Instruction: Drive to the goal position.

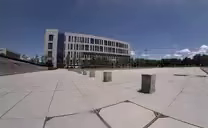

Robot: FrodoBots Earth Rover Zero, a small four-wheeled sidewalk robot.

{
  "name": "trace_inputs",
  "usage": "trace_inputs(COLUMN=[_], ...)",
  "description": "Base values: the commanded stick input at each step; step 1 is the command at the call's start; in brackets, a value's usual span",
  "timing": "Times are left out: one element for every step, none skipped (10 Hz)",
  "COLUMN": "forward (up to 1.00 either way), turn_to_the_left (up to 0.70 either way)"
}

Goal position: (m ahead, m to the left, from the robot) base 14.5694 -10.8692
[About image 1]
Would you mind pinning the trees before white building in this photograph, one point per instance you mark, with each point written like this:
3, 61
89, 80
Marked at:
98, 62

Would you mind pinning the white multi-storey building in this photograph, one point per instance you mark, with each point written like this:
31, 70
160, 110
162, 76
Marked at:
92, 46

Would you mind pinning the pale stone slab plaza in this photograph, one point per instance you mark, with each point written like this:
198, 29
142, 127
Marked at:
75, 96

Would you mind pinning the row of stone blocks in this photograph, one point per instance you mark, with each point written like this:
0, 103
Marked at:
148, 83

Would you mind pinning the row of dark trees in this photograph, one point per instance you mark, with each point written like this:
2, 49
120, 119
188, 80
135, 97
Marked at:
178, 61

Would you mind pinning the dark sloped ramp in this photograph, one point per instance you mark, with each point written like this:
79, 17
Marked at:
8, 66

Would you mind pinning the low pale building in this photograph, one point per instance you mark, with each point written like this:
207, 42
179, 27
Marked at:
2, 52

